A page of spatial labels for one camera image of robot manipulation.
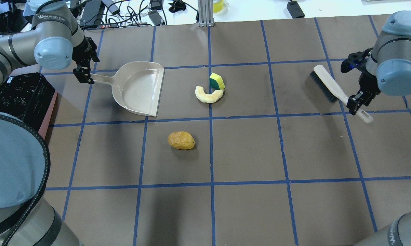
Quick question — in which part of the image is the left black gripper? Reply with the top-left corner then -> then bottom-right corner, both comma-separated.
72,37 -> 100,84

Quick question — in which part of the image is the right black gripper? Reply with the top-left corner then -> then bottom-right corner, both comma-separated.
341,48 -> 381,115

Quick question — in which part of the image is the beige hand brush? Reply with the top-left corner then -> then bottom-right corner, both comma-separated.
310,65 -> 373,123

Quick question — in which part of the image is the beige plastic dustpan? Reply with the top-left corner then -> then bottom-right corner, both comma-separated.
91,61 -> 165,117

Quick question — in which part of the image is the brown potato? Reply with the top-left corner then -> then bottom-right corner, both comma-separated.
167,131 -> 196,150

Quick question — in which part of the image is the yellow green sponge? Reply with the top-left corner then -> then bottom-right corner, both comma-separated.
209,72 -> 225,90

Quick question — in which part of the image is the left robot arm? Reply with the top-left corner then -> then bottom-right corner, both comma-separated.
0,0 -> 99,246

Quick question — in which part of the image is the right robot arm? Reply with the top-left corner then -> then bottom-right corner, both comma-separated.
341,11 -> 411,246

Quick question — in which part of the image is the bin with black bag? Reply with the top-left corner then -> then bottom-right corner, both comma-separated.
0,72 -> 58,139

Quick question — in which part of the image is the black power brick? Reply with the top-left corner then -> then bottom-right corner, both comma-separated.
148,10 -> 166,26

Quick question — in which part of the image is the black power adapter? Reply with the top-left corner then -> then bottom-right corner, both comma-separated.
286,0 -> 305,19

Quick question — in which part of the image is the black clip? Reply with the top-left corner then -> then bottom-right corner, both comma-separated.
168,0 -> 187,13

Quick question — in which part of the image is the yellow tape roll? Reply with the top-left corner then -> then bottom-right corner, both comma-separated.
212,0 -> 228,13

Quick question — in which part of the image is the aluminium frame post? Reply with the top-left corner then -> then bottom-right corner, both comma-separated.
197,0 -> 215,27

